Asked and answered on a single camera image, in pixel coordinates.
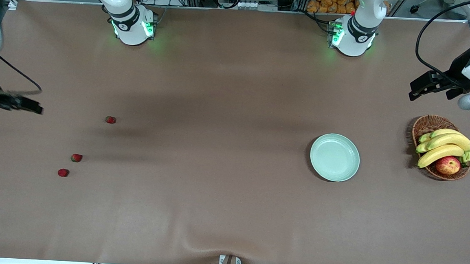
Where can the red apple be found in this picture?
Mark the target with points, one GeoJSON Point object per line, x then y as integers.
{"type": "Point", "coordinates": [448, 165]}

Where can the bag of orange buns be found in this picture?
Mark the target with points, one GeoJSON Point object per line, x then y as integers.
{"type": "Point", "coordinates": [328, 3]}

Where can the yellow banana bunch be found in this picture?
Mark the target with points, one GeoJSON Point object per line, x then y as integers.
{"type": "Point", "coordinates": [448, 141]}

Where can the pale green round plate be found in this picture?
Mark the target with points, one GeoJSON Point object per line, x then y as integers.
{"type": "Point", "coordinates": [333, 158]}

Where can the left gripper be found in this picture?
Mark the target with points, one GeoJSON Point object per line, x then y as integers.
{"type": "Point", "coordinates": [460, 70]}

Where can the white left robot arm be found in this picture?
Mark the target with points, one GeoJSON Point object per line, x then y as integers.
{"type": "Point", "coordinates": [354, 41]}

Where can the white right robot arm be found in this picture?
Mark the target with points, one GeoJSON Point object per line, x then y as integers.
{"type": "Point", "coordinates": [131, 27]}

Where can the brown table cover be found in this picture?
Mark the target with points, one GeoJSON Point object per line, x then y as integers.
{"type": "Point", "coordinates": [236, 107]}

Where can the white terminal block row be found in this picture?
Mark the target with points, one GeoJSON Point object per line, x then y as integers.
{"type": "Point", "coordinates": [242, 4]}

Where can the red strawberry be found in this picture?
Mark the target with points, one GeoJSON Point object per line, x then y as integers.
{"type": "Point", "coordinates": [76, 158]}
{"type": "Point", "coordinates": [63, 173]}
{"type": "Point", "coordinates": [110, 119]}

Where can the brown wicker basket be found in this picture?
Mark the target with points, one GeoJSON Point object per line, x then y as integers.
{"type": "Point", "coordinates": [427, 123]}

